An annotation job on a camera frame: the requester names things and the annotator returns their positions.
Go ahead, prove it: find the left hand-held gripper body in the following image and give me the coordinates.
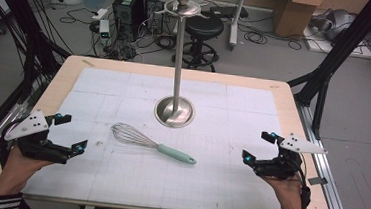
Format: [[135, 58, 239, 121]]
[[0, 105, 75, 174]]

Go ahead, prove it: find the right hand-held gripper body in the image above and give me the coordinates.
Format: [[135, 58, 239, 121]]
[[252, 129, 330, 184]]

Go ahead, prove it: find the whisk with green handle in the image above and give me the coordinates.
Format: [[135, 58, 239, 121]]
[[107, 121, 201, 166]]

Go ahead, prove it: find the steel utensil stand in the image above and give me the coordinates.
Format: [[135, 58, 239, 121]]
[[145, 0, 213, 131]]

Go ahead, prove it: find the person's right hand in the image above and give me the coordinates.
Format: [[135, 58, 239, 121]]
[[260, 173, 308, 209]]

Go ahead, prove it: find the person's left hand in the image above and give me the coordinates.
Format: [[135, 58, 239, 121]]
[[0, 144, 55, 200]]

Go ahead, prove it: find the white grid mat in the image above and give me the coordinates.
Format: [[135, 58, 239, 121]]
[[21, 62, 295, 209]]

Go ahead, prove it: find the person's left striped sleeve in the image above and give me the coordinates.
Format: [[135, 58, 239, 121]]
[[0, 190, 26, 209]]

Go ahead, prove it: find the white electronic device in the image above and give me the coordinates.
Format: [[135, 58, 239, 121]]
[[97, 18, 112, 48]]

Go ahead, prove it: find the white power strip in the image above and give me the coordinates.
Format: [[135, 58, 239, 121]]
[[91, 7, 111, 23]]

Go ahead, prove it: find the tall cardboard box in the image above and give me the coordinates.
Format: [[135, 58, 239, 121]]
[[271, 0, 325, 42]]

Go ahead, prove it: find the black computer tower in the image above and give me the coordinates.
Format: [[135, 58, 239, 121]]
[[140, 0, 167, 35], [108, 0, 147, 44]]

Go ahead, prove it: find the black round stool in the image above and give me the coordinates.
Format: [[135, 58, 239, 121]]
[[179, 9, 227, 74]]

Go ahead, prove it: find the grey bag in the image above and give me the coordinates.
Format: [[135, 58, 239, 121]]
[[306, 6, 358, 45]]

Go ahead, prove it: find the flat black box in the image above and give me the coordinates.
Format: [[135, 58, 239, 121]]
[[209, 3, 250, 21]]

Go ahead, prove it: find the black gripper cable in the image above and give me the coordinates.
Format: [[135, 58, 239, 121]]
[[290, 152, 316, 209]]

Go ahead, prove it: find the black metal frame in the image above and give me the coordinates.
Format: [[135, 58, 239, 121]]
[[282, 0, 371, 145], [0, 0, 76, 167]]

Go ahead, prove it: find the coiled black floor cable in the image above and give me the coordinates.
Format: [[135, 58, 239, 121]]
[[242, 22, 305, 52]]

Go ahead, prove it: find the white stand post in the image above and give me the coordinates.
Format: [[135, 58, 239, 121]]
[[227, 0, 249, 53]]

